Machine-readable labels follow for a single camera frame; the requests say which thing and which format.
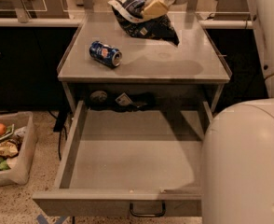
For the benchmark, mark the grey open drawer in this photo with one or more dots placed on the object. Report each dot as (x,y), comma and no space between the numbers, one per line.
(114,159)

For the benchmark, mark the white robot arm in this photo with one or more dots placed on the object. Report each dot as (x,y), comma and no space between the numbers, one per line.
(238,149)

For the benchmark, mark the clear plastic bin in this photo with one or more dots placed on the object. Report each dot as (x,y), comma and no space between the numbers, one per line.
(17,146)

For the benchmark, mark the dark items behind drawer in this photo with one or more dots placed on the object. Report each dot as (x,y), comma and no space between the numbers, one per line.
(106,100)

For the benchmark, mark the grey counter cabinet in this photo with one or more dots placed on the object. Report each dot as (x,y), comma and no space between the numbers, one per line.
(193,60)

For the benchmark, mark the blue soda can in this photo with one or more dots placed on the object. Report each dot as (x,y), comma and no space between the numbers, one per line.
(105,54)

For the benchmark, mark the blue chip bag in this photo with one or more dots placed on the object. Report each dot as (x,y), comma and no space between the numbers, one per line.
(129,16)

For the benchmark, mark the tan snack bag in bin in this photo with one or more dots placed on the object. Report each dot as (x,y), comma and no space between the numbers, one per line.
(8,149)

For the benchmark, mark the black drawer handle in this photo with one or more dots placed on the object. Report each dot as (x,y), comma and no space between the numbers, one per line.
(148,209)

